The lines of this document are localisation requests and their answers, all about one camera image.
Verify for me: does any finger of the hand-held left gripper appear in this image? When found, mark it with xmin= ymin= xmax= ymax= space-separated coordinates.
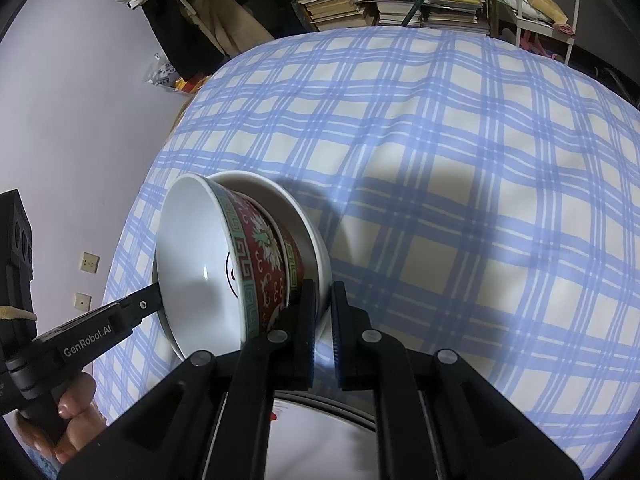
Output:
xmin=102 ymin=284 xmax=164 ymax=331

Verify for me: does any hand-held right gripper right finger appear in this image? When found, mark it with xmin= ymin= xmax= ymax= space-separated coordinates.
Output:
xmin=332 ymin=280 xmax=583 ymax=480

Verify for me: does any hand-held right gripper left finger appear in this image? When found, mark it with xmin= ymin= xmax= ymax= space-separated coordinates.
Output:
xmin=57 ymin=280 xmax=317 ymax=480

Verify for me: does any small red patterned bowl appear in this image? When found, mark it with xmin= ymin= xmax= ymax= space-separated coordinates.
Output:
xmin=154 ymin=172 xmax=293 ymax=361

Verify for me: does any white bowl with red label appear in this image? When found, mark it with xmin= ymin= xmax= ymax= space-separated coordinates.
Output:
xmin=207 ymin=170 xmax=332 ymax=346

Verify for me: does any white cherry print plate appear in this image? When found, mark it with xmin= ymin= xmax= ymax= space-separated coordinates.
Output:
xmin=267 ymin=392 xmax=378 ymax=480

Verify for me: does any person's left hand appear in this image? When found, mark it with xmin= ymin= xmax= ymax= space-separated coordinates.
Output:
xmin=17 ymin=375 xmax=107 ymax=465

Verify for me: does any blue checked tablecloth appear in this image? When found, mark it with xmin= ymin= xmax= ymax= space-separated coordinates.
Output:
xmin=92 ymin=27 xmax=640 ymax=480

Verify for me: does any yellow packet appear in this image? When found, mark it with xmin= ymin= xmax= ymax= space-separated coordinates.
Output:
xmin=172 ymin=75 xmax=211 ymax=94

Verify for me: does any printed plastic bag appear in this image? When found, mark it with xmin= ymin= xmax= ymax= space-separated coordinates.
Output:
xmin=145 ymin=57 xmax=179 ymax=89

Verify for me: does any black hanging garment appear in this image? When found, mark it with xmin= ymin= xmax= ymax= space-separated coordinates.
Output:
xmin=142 ymin=0 xmax=222 ymax=79

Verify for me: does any beige hanging coat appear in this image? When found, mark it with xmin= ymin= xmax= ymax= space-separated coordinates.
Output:
xmin=170 ymin=0 xmax=276 ymax=57

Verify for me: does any stack of old books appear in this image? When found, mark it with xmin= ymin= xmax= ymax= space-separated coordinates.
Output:
xmin=295 ymin=0 xmax=378 ymax=32

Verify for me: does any stack of flat books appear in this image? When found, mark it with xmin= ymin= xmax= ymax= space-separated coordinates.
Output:
xmin=375 ymin=0 xmax=492 ymax=37

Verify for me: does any white trolley cart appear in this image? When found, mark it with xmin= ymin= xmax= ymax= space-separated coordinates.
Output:
xmin=485 ymin=0 xmax=583 ymax=64

